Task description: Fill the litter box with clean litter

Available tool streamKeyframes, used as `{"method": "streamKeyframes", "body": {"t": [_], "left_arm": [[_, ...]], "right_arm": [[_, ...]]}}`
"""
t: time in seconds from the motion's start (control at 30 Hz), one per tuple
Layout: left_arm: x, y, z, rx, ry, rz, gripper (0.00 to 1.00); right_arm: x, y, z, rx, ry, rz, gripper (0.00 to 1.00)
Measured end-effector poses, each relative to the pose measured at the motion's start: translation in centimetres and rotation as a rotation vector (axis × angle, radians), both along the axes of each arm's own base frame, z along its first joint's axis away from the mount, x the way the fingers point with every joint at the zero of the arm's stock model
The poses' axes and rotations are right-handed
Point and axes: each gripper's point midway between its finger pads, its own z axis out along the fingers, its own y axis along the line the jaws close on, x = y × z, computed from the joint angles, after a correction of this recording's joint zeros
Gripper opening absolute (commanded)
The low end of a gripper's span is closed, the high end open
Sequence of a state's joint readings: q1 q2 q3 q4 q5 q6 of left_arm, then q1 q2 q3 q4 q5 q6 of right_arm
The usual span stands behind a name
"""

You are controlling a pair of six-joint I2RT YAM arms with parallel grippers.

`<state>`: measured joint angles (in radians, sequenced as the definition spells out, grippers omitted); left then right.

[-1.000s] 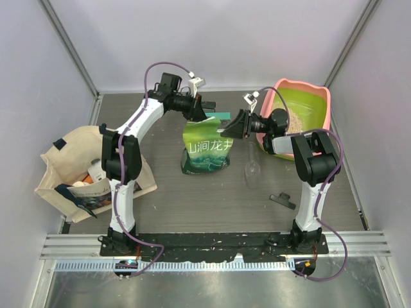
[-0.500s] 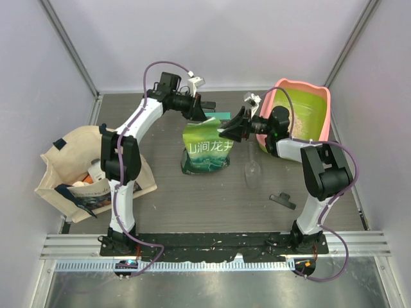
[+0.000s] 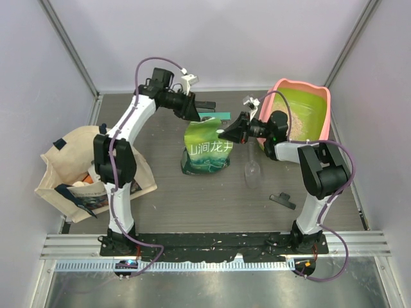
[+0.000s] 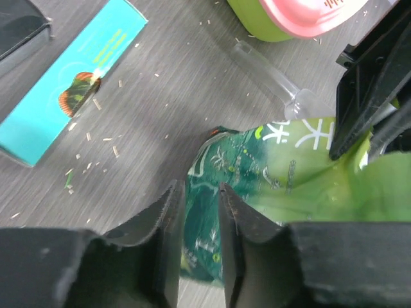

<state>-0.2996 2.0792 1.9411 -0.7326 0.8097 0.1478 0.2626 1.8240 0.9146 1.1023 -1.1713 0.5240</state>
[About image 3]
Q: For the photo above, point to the cat litter granules pile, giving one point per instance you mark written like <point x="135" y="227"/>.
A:
<point x="297" y="125"/>

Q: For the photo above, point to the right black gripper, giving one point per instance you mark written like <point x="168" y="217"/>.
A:
<point x="239" y="131"/>

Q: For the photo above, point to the aluminium frame rail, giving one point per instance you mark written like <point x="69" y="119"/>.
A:
<point x="81" y="252"/>

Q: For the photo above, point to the beige canvas tote bag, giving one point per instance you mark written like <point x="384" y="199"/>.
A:
<point x="67" y="161"/>

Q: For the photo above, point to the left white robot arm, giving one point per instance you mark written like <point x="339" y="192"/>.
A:
<point x="114" y="159"/>

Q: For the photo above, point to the items inside tote bag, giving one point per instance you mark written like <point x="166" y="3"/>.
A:
<point x="91" y="178"/>

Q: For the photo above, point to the black bag clip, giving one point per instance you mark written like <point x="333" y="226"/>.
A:
<point x="283" y="199"/>

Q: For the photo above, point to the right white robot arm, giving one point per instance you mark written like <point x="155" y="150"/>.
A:
<point x="324" y="172"/>

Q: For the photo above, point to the black rectangular box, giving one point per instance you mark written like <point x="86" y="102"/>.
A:
<point x="205" y="106"/>

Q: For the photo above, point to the green cat litter bag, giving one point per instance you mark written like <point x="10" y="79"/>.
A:
<point x="204" y="152"/>

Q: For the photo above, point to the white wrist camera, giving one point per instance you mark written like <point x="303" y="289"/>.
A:
<point x="187" y="81"/>
<point x="253" y="105"/>

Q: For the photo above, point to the pink green litter box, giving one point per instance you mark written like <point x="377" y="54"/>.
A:
<point x="313" y="103"/>

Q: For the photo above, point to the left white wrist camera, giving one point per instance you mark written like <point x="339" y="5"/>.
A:
<point x="187" y="81"/>

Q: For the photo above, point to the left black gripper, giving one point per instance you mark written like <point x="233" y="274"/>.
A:
<point x="187" y="110"/>

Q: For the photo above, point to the clear plastic scoop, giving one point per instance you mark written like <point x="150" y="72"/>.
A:
<point x="252" y="169"/>

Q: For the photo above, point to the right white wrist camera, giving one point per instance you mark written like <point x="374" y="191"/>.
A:
<point x="253" y="105"/>

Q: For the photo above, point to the teal rectangular box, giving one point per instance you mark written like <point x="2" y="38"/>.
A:
<point x="224" y="116"/>

